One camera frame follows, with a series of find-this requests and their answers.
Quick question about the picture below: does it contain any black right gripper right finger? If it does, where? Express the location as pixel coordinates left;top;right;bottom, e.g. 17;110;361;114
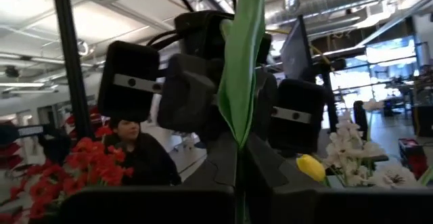
244;132;433;224

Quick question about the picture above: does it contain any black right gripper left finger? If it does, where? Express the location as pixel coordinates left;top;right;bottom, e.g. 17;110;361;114
57;139;237;224

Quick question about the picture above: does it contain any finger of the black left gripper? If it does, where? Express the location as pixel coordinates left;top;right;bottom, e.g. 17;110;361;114
269;78;326;154
97;40;160;123

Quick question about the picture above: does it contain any artificial tulip with green leaf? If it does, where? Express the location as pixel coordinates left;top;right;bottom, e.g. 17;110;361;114
296;154;333;187
216;0;268;224

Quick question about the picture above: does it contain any white artificial flower bunch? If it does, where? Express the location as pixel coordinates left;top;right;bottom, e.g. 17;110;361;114
323;98;388;187
370;164;422;188

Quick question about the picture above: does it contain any orange artificial flower bunch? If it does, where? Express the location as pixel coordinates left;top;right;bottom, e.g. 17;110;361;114
0;125;135;224

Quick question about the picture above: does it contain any dark flat monitor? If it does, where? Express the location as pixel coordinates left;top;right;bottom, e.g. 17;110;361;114
279;14;314;81

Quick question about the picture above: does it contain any person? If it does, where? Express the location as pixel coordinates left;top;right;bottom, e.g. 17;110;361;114
104;118;183;186

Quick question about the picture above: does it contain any red crate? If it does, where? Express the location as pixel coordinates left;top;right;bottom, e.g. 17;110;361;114
398;137;430;180

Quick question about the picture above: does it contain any dark cabinet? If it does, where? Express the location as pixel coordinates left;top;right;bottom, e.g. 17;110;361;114
411;104;433;137

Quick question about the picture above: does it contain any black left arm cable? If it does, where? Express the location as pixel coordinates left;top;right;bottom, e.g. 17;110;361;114
146;29;180;51

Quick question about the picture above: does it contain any yellow hanging cable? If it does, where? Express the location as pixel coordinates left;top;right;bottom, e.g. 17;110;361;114
309;43;332;66

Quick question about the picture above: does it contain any black rig frame post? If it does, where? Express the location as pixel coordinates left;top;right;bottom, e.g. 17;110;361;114
50;0;95;140

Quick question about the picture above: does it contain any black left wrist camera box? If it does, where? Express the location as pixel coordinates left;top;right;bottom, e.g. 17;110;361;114
173;9;273;66

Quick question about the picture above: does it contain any silver ventilation duct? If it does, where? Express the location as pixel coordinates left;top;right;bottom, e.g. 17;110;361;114
263;0;407;22

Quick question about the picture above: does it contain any black ceiling camera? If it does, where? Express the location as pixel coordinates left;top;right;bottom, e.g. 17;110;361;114
3;64;20;79

